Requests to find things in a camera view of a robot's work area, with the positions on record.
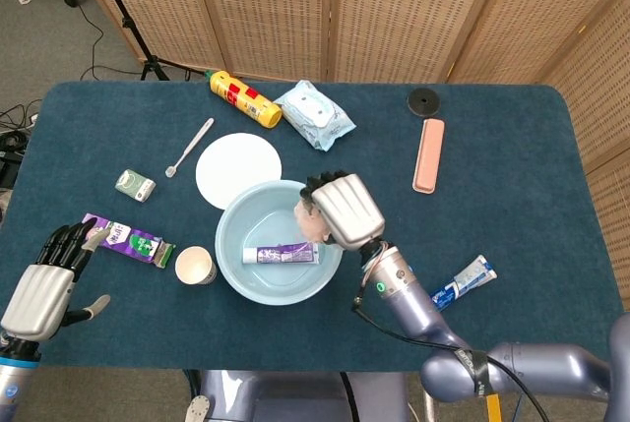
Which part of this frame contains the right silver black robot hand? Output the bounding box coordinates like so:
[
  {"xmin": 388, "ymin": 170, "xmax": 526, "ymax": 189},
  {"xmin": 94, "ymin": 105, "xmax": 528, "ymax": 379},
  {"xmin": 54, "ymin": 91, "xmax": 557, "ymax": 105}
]
[{"xmin": 298, "ymin": 169, "xmax": 387, "ymax": 252}]

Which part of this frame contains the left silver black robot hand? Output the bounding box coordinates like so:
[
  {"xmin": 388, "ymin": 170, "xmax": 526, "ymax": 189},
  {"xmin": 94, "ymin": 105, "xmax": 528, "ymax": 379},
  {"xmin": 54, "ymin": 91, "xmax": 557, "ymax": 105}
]
[{"xmin": 0, "ymin": 221, "xmax": 112, "ymax": 343}]

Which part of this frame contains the pink bath pouf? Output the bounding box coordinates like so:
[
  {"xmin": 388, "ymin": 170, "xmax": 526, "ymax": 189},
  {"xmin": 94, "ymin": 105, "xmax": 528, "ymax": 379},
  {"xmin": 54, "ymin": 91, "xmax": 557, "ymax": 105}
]
[{"xmin": 293, "ymin": 198, "xmax": 332, "ymax": 246}]

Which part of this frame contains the blue toothpaste tube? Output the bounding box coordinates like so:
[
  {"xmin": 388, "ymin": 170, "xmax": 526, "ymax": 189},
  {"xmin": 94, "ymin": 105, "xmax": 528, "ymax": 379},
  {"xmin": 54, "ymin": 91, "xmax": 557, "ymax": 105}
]
[{"xmin": 428, "ymin": 254, "xmax": 498, "ymax": 313}]

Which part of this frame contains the white paper cup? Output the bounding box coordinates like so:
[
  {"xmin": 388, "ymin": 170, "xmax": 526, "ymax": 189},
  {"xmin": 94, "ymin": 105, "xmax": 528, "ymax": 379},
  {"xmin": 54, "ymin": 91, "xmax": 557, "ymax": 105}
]
[{"xmin": 174, "ymin": 245, "xmax": 218, "ymax": 287}]

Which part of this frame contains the purple toothpaste tube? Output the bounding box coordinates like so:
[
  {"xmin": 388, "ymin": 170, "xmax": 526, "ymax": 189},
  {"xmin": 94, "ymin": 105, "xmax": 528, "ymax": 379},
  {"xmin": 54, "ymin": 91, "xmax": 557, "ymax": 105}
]
[{"xmin": 241, "ymin": 241, "xmax": 321, "ymax": 266}]

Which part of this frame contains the light blue plastic basin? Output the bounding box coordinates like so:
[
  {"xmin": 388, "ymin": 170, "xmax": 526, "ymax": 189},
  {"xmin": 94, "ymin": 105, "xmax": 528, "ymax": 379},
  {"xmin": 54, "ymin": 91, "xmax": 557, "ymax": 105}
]
[{"xmin": 214, "ymin": 179, "xmax": 345, "ymax": 306}]

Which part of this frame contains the purple green box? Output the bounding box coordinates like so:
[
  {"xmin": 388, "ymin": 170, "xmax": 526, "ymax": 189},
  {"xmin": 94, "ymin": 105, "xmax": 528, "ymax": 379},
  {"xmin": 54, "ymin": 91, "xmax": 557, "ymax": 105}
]
[{"xmin": 81, "ymin": 212, "xmax": 177, "ymax": 270}]

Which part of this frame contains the pink toothbrush case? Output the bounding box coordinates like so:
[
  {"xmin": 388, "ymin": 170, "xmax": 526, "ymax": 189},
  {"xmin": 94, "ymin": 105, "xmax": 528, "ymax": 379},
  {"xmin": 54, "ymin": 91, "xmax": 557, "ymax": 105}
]
[{"xmin": 411, "ymin": 117, "xmax": 446, "ymax": 195}]

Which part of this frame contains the light blue wet wipes pack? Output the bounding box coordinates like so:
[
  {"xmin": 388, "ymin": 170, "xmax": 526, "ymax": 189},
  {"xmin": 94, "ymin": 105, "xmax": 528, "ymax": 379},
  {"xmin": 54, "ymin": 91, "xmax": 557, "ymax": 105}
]
[{"xmin": 273, "ymin": 79, "xmax": 357, "ymax": 152}]

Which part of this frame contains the white round plate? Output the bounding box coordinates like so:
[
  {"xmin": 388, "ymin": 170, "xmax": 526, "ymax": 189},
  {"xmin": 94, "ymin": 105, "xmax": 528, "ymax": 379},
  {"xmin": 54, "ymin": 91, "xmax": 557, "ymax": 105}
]
[{"xmin": 195, "ymin": 132, "xmax": 284, "ymax": 211}]

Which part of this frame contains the black round disc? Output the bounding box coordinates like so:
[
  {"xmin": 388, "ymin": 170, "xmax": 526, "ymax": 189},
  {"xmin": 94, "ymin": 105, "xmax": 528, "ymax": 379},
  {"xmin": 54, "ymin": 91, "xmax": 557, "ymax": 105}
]
[{"xmin": 407, "ymin": 88, "xmax": 442, "ymax": 117}]

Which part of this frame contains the dark blue table cloth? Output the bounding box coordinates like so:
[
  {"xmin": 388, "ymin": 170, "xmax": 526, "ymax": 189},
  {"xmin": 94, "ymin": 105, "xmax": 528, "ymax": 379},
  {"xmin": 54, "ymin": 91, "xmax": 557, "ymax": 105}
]
[{"xmin": 0, "ymin": 80, "xmax": 611, "ymax": 373}]

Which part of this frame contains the small green tissue pack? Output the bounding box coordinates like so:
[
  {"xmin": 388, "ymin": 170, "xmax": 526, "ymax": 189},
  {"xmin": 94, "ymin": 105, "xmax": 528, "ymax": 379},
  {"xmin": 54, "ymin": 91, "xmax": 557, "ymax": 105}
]
[{"xmin": 114, "ymin": 168, "xmax": 158, "ymax": 204}]

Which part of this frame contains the yellow plastic bottle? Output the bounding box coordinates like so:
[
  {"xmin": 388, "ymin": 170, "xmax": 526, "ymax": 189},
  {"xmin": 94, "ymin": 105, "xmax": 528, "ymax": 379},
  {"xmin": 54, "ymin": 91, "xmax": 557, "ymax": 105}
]
[{"xmin": 204, "ymin": 70, "xmax": 284, "ymax": 129}]

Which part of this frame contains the white toothbrush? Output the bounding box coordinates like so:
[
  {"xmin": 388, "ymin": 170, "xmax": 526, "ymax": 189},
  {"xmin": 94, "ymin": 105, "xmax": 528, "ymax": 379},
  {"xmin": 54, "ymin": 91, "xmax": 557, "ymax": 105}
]
[{"xmin": 164, "ymin": 117, "xmax": 216, "ymax": 179}]

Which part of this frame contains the grey robot torso base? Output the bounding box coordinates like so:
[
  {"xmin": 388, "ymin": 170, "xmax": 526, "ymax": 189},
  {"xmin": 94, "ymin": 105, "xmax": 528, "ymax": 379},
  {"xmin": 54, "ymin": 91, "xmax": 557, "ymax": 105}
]
[{"xmin": 184, "ymin": 370, "xmax": 429, "ymax": 422}]

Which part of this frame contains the black tripod stand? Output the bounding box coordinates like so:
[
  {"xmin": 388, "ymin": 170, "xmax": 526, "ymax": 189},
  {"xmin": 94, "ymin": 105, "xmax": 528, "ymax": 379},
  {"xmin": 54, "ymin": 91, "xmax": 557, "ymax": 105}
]
[{"xmin": 86, "ymin": 0, "xmax": 208, "ymax": 82}]

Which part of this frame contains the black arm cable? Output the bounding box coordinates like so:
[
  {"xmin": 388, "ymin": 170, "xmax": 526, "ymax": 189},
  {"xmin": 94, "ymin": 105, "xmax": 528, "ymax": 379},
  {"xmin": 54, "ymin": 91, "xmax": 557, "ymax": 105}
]
[{"xmin": 351, "ymin": 293, "xmax": 550, "ymax": 422}]

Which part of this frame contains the black floor cable bundle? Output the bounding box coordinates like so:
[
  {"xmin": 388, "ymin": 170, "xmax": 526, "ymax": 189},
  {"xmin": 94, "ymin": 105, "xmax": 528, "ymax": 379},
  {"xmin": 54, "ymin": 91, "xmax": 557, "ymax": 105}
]
[{"xmin": 0, "ymin": 101, "xmax": 43, "ymax": 187}]

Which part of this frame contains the black velcro strap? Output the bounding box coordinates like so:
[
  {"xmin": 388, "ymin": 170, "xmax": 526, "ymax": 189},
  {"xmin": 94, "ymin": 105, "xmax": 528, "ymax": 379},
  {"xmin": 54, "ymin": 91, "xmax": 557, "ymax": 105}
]
[{"xmin": 455, "ymin": 348, "xmax": 493, "ymax": 396}]

